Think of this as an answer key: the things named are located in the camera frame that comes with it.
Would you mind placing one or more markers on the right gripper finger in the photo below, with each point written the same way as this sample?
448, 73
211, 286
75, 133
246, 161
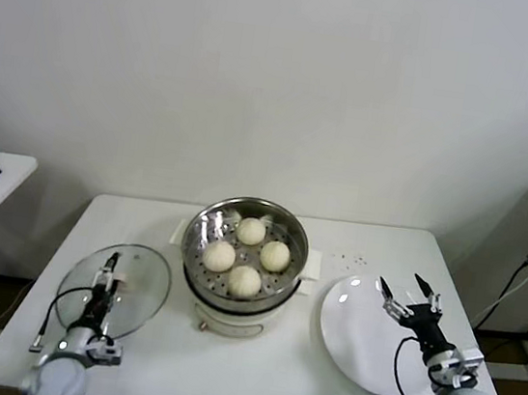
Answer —
386, 287
425, 286

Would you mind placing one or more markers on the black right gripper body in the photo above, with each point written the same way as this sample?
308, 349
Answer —
424, 326

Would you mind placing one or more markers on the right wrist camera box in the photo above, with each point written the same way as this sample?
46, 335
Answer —
463, 365

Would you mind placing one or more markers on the white electric cooker base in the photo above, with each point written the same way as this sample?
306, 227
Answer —
228, 322

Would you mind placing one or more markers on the white steamed baozi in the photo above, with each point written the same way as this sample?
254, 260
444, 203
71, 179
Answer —
251, 231
218, 256
244, 281
276, 256

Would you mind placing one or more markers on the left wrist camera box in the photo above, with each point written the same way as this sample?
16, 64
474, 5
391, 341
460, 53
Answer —
104, 354

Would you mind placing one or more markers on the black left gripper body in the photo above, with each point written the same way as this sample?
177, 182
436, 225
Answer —
97, 307

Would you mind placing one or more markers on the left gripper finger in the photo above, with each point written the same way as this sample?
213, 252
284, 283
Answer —
112, 262
114, 286

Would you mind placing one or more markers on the white round plate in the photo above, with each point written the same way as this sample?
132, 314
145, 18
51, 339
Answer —
348, 330

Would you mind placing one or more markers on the stainless steel steamer basket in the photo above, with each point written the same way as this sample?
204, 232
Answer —
302, 261

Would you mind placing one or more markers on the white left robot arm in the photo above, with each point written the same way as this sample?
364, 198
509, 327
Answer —
57, 380

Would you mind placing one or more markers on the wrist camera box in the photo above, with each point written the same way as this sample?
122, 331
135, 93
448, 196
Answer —
463, 365
104, 354

